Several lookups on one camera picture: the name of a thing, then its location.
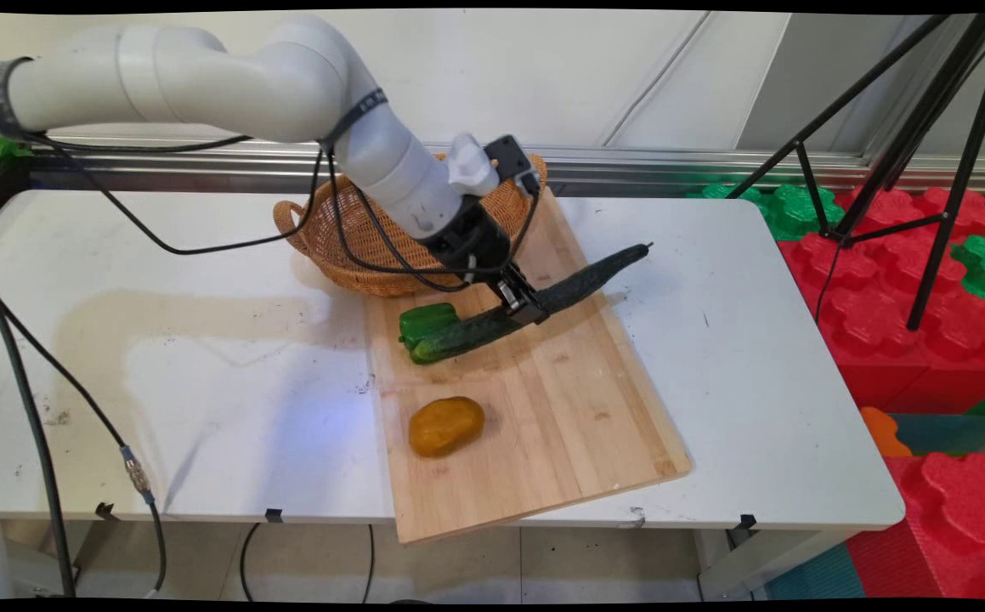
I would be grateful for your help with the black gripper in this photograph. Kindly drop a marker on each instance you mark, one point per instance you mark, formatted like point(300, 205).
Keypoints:
point(471, 238)

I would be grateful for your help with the long dark green cucumber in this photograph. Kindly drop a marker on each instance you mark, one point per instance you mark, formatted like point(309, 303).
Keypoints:
point(585, 280)

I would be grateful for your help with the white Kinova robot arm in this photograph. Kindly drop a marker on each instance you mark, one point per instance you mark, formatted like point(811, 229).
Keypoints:
point(203, 76)

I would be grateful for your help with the green bell pepper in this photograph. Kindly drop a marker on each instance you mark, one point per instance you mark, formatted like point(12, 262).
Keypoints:
point(424, 321)

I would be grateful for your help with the bamboo cutting board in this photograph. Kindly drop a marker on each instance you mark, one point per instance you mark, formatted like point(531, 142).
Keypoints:
point(560, 408)

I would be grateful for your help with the yellow-brown potato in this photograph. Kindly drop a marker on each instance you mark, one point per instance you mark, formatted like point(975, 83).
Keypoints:
point(446, 427)

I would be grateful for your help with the oval wicker basket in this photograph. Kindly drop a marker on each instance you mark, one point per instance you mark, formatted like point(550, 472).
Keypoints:
point(348, 246)

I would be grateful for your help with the white table leg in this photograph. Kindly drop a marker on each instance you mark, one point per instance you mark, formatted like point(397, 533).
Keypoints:
point(747, 561)

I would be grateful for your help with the orange foam block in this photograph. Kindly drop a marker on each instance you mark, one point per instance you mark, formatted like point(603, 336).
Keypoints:
point(883, 433)

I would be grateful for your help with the teal floor mat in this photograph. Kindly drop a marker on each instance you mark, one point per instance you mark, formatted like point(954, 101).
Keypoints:
point(815, 578)

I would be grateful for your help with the black tripod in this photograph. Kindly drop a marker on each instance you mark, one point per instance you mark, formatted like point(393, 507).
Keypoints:
point(925, 127)

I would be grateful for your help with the teal foam block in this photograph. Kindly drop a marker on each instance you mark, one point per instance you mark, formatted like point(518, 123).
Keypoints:
point(951, 433)

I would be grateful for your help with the black wrist camera white mount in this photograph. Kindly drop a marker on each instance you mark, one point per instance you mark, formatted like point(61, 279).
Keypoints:
point(505, 157)

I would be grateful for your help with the aluminium rail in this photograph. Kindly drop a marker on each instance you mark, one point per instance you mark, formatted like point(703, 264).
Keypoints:
point(670, 166)

